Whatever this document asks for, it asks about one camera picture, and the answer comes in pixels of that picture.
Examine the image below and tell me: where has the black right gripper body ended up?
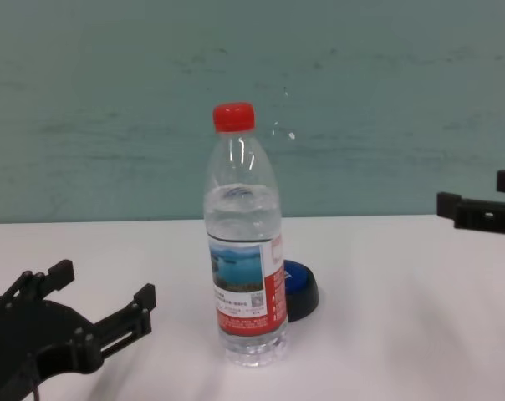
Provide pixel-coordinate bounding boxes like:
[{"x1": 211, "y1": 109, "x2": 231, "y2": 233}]
[{"x1": 477, "y1": 199, "x2": 505, "y2": 242}]

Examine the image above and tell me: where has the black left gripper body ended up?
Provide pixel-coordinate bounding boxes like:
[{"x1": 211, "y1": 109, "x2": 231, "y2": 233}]
[{"x1": 0, "y1": 299, "x2": 103, "y2": 401}]

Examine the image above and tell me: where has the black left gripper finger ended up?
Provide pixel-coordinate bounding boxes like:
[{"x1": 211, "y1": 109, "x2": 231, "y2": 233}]
[
  {"x1": 91, "y1": 282, "x2": 156, "y2": 356},
  {"x1": 0, "y1": 258, "x2": 74, "y2": 310}
]

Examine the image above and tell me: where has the clear water bottle red cap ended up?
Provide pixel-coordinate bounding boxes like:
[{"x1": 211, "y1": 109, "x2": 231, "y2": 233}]
[{"x1": 202, "y1": 101, "x2": 289, "y2": 368}]

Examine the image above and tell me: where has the thin black cable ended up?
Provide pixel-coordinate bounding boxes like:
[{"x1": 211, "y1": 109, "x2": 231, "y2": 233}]
[{"x1": 29, "y1": 366, "x2": 43, "y2": 401}]

